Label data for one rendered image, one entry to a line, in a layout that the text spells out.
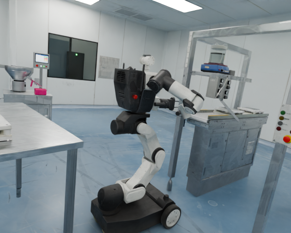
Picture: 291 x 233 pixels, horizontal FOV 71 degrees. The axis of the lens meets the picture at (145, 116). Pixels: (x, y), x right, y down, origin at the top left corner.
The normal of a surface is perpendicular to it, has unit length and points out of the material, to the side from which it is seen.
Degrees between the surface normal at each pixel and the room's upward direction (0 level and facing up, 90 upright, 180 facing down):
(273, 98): 90
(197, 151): 90
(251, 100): 90
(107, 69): 90
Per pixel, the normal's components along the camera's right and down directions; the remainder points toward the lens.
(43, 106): 0.56, 0.26
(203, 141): -0.79, 0.03
